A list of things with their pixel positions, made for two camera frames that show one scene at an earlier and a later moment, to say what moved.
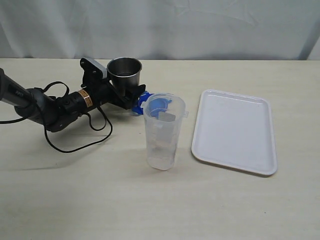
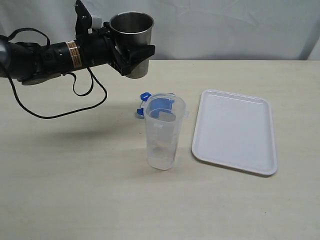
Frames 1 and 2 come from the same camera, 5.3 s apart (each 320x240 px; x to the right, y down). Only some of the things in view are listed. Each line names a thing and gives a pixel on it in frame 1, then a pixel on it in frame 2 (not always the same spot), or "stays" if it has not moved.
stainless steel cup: [124, 72] to [130, 28]
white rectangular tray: [235, 130] stays
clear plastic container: [164, 116] stays
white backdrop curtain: [160, 29] stays
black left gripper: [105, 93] to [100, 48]
